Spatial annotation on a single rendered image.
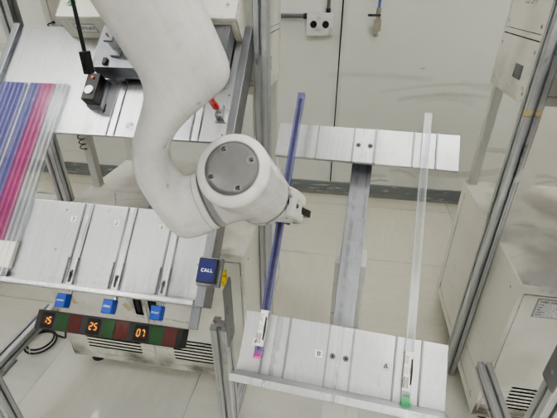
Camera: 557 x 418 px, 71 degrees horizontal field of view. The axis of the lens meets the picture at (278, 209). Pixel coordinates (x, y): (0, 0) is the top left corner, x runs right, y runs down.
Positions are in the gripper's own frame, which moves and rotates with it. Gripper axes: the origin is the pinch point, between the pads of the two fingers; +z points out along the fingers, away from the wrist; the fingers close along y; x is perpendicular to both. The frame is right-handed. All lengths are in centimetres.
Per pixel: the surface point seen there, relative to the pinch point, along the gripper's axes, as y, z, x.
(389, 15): -18, 136, -139
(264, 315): -0.1, -2.4, 18.2
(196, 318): 17.9, 12.2, 23.1
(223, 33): 23, 12, -44
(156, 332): 24.7, 8.7, 26.8
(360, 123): -8, 175, -90
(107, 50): 52, 10, -37
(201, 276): 15.6, 5.4, 13.8
